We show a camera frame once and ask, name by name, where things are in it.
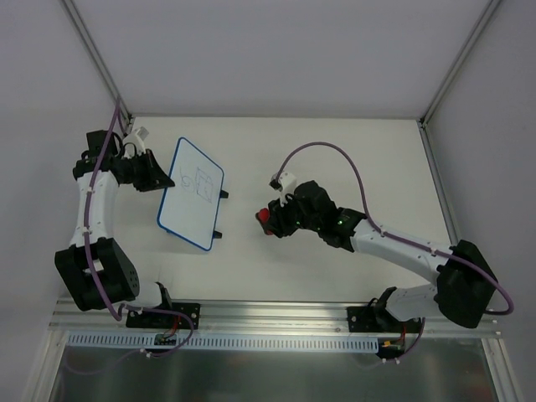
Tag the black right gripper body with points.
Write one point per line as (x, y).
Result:
(278, 219)

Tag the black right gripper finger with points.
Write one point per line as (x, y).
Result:
(275, 206)
(272, 231)

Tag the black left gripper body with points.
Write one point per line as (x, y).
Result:
(146, 170)

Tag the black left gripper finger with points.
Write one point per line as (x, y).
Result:
(153, 185)
(153, 168)

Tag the red black whiteboard eraser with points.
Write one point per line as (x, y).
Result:
(264, 217)

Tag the blue framed whiteboard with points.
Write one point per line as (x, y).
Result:
(189, 209)

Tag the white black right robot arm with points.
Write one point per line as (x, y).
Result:
(459, 282)

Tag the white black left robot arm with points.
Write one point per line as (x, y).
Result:
(96, 271)

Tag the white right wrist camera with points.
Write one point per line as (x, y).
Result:
(285, 184)

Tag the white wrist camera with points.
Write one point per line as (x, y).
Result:
(134, 143)
(285, 184)

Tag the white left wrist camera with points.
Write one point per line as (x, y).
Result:
(134, 143)

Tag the aluminium mounting rail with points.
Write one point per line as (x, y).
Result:
(235, 317)

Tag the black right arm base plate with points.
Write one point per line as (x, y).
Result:
(362, 320)

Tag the white slotted cable duct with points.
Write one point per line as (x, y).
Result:
(226, 342)

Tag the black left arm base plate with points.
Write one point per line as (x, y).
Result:
(180, 315)

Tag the left aluminium frame post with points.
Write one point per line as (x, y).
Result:
(85, 37)

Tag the aluminium frame post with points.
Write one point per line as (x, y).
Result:
(85, 37)
(469, 44)

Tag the right aluminium frame post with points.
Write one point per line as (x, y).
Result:
(469, 44)

